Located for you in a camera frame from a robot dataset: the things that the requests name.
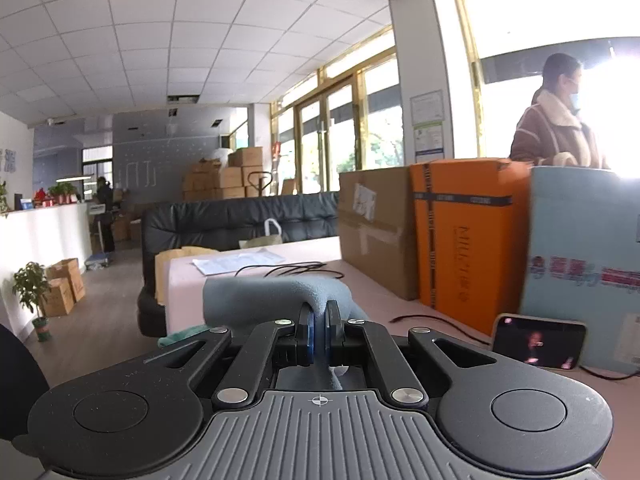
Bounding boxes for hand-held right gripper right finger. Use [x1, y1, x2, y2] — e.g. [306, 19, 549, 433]
[325, 301, 502, 408]

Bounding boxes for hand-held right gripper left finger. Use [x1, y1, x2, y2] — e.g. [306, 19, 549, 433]
[142, 303, 317, 411]

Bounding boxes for blue sweater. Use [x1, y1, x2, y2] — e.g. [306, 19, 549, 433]
[202, 276, 372, 392]

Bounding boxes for green t-shirt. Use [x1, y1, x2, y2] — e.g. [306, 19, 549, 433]
[157, 324, 217, 349]

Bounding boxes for white papers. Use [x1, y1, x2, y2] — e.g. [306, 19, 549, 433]
[191, 249, 287, 277]

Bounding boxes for large brown cardboard box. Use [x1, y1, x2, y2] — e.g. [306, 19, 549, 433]
[338, 166, 422, 302]

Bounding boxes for white bag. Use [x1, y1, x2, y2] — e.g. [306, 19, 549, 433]
[239, 218, 284, 250]

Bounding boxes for black leather sofa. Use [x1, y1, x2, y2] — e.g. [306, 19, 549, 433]
[137, 191, 341, 339]

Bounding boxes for brown paper envelope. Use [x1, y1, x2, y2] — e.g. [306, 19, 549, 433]
[154, 246, 221, 306]

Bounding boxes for pallet truck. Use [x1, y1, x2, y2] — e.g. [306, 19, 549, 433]
[247, 171, 275, 197]

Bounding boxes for orange cardboard box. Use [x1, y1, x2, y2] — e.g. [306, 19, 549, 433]
[410, 159, 532, 337]

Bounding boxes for stack of cardboard boxes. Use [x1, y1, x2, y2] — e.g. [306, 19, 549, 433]
[181, 147, 275, 201]

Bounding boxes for white smartphone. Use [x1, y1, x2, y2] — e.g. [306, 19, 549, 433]
[492, 313, 587, 371]

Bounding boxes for small brown cardboard box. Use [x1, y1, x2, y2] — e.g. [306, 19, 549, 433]
[46, 258, 81, 283]
[42, 277, 86, 317]

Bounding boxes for labelled light blue cardboard box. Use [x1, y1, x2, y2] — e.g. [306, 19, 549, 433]
[519, 166, 640, 377]

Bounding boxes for potted plant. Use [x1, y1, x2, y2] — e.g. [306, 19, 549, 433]
[12, 261, 53, 344]

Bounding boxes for white reception counter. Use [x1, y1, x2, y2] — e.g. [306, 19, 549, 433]
[0, 201, 94, 341]

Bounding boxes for small green plant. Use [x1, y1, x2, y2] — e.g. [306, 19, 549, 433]
[47, 182, 81, 206]

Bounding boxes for black looped cable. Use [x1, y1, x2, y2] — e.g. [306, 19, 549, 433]
[234, 261, 347, 282]

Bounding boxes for framed wall notice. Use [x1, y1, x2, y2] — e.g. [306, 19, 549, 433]
[410, 90, 446, 158]

